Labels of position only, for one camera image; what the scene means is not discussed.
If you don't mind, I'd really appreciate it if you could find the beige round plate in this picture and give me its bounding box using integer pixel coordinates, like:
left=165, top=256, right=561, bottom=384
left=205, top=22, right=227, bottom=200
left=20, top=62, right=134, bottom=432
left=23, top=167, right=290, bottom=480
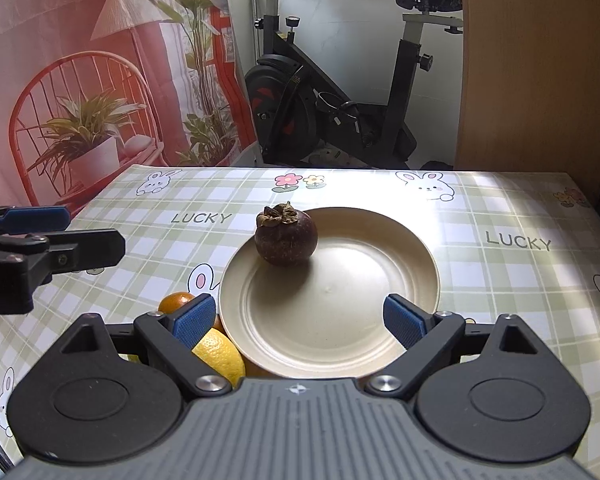
left=218, top=206, right=441, bottom=380

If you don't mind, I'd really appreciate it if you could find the orange tangerine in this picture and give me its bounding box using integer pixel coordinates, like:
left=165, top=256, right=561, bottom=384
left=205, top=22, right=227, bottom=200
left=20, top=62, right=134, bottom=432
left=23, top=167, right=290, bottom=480
left=158, top=291, right=199, bottom=317

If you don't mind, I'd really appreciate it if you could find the red printed backdrop cloth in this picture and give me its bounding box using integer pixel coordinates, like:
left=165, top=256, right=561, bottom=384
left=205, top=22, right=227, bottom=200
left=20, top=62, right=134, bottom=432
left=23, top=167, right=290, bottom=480
left=0, top=0, right=259, bottom=207

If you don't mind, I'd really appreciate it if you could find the black exercise bike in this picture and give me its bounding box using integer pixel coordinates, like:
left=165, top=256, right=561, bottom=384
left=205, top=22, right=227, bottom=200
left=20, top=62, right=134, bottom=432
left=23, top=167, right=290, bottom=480
left=227, top=0, right=465, bottom=170

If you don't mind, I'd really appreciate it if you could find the wooden cabinet panel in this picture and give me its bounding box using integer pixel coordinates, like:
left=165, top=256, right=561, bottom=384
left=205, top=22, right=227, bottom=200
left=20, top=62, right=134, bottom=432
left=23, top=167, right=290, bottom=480
left=452, top=0, right=600, bottom=206

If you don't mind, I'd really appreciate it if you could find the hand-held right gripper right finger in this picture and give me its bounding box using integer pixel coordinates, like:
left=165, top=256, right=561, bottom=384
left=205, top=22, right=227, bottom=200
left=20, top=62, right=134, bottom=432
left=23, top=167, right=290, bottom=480
left=367, top=293, right=543, bottom=401

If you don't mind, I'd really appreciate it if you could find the dark brown mangosteen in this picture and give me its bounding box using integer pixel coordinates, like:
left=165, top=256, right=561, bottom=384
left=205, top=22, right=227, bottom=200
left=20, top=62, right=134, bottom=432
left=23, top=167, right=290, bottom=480
left=254, top=201, right=318, bottom=267

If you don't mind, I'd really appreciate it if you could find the green checked rabbit tablecloth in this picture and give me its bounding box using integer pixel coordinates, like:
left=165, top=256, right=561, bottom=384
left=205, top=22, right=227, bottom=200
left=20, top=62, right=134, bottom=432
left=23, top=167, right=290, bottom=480
left=0, top=166, right=600, bottom=466

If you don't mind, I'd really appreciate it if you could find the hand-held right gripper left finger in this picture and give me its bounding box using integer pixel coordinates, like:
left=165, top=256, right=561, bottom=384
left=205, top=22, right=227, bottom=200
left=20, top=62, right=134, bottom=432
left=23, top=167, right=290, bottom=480
left=60, top=293, right=233, bottom=399

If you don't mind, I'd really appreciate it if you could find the yellow lemon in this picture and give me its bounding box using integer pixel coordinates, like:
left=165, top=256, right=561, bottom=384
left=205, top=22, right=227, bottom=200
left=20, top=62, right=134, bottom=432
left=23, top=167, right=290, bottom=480
left=192, top=329, right=247, bottom=390

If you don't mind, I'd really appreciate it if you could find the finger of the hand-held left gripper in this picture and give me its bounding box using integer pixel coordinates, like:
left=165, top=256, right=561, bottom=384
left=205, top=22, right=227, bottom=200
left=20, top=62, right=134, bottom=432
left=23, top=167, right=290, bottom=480
left=0, top=203, right=71, bottom=235
left=0, top=229, right=126, bottom=287

